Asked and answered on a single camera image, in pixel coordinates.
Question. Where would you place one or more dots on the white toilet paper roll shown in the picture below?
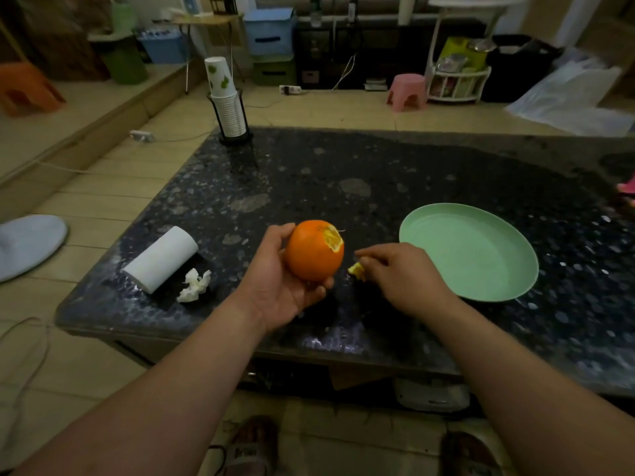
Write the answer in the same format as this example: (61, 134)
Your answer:
(161, 259)

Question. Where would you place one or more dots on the partly peeled orange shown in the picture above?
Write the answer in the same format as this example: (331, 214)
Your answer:
(312, 252)

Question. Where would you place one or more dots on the small folding table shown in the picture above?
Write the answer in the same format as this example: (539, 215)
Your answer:
(208, 24)

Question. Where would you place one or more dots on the white object under table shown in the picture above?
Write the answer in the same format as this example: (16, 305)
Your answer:
(431, 394)

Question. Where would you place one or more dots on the person's right thumb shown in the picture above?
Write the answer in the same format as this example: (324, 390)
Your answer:
(369, 268)

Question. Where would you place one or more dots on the white plastic bag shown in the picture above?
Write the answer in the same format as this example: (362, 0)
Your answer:
(570, 96)

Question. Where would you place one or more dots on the person's left hand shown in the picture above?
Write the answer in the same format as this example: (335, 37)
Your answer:
(265, 292)

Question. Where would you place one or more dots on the pink object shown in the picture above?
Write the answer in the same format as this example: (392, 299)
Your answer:
(627, 188)

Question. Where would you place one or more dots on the orange peel piece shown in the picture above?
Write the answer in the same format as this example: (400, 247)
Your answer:
(355, 270)

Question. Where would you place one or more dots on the blue plastic basket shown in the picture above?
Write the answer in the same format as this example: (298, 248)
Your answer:
(161, 46)

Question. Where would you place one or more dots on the white power strip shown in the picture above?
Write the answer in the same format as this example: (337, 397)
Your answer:
(142, 136)
(290, 89)

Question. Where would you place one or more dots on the person's right forearm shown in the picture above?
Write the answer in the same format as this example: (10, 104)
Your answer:
(526, 391)

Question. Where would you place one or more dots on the person's left thumb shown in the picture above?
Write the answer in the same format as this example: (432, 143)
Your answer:
(277, 240)

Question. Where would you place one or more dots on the grey slipper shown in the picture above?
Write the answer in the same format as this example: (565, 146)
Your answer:
(27, 245)

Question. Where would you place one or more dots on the black bag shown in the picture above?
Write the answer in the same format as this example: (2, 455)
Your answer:
(518, 69)

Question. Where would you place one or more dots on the person's right hand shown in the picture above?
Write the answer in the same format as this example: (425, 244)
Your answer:
(407, 280)

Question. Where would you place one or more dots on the white tiered trolley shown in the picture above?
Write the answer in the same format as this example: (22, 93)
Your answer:
(459, 69)

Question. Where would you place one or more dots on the person's left shoe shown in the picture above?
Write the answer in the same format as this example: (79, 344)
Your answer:
(253, 448)

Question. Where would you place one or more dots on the pink plastic stool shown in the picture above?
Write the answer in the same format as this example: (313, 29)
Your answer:
(407, 91)

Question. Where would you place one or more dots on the green plastic plate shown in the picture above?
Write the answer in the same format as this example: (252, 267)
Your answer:
(471, 252)

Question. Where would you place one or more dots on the black cabinet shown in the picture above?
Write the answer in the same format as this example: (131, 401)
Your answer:
(372, 51)

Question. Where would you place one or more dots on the person's right shoe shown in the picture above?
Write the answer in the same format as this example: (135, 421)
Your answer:
(469, 456)

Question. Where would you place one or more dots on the stack of white paper cups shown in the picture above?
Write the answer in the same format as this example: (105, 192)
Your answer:
(225, 101)

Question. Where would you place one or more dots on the crumpled white tissue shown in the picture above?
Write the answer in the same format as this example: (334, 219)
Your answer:
(194, 286)

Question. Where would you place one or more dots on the blue storage box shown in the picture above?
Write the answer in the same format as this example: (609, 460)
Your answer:
(269, 32)

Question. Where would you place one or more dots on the green storage box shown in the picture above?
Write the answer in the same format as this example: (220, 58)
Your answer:
(274, 70)

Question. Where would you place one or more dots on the black cup holder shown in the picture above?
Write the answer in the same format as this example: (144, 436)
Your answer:
(233, 136)

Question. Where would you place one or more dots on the person's left forearm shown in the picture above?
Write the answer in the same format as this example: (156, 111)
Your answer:
(163, 396)

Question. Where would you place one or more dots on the green waste bin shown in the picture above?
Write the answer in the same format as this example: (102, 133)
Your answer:
(124, 59)

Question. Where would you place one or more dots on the person's shoe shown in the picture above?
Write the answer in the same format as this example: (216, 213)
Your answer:
(253, 448)
(469, 456)

